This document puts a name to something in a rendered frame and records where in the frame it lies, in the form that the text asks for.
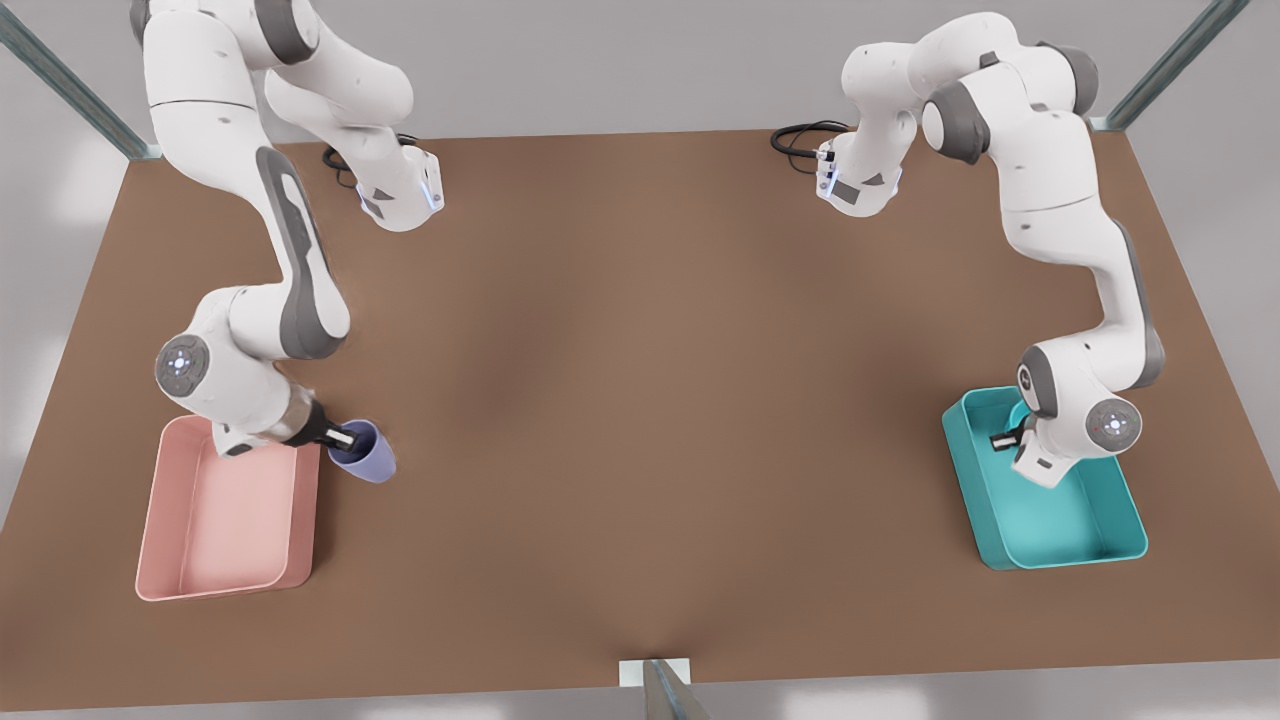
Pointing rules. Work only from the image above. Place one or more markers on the teal bowl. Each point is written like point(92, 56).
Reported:
point(1016, 412)

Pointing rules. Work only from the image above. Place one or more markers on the purple cup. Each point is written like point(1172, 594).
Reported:
point(370, 458)

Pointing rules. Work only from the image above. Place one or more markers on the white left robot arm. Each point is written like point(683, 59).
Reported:
point(1050, 160)

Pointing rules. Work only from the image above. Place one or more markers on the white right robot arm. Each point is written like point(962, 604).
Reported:
point(200, 130)

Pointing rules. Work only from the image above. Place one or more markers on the teal box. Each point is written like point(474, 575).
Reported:
point(1050, 520)

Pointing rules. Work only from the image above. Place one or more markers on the pink box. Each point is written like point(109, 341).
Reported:
point(228, 515)

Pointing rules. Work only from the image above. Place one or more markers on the silver frame post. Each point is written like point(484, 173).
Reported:
point(70, 85)
point(1165, 65)
point(665, 690)

